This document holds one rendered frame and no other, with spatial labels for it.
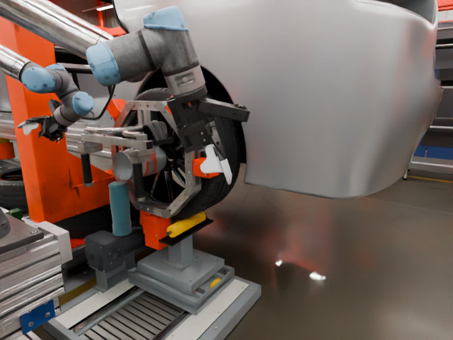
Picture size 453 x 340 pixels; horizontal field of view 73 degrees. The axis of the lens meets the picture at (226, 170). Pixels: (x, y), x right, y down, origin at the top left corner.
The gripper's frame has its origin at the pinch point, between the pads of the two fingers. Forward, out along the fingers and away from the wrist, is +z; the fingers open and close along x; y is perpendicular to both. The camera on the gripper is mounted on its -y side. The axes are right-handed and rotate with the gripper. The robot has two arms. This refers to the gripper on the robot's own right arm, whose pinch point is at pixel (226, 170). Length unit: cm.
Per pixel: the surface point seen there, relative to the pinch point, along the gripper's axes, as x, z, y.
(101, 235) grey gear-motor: -82, 52, 72
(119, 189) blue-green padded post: -69, 25, 47
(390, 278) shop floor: -63, 144, -81
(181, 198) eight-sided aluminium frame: -56, 34, 20
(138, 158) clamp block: -45, 6, 28
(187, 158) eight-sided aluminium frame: -56, 17, 11
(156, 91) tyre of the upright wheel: -84, -9, 16
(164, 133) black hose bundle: -56, 3, 16
